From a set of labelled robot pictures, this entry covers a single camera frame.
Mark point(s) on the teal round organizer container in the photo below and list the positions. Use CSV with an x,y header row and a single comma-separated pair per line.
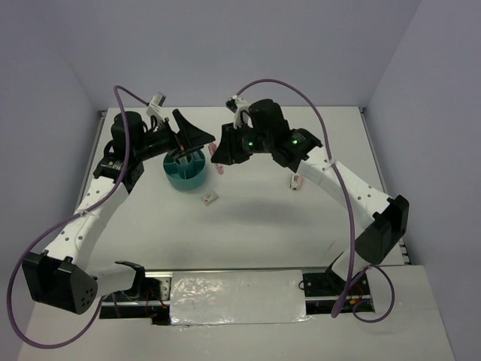
x,y
186,175

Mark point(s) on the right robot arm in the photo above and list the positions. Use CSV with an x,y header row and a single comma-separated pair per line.
x,y
262,128

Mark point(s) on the yellow thin pen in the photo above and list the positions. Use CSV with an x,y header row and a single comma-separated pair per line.
x,y
184,160

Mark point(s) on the silver foil cover plate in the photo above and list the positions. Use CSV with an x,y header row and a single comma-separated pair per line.
x,y
223,298

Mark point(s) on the white eraser box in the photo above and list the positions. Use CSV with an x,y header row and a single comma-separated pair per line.
x,y
209,197

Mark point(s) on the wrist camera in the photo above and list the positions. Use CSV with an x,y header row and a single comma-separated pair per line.
x,y
154,106
239,107

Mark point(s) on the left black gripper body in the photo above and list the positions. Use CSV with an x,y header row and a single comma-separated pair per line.
x,y
181,141

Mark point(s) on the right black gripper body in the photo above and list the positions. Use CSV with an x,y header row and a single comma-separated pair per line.
x,y
240,142

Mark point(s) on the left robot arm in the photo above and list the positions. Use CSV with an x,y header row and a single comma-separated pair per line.
x,y
57,276

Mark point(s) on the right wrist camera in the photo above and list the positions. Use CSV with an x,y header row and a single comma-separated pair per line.
x,y
239,107

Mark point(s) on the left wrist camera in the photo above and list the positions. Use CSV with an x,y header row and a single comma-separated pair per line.
x,y
154,106

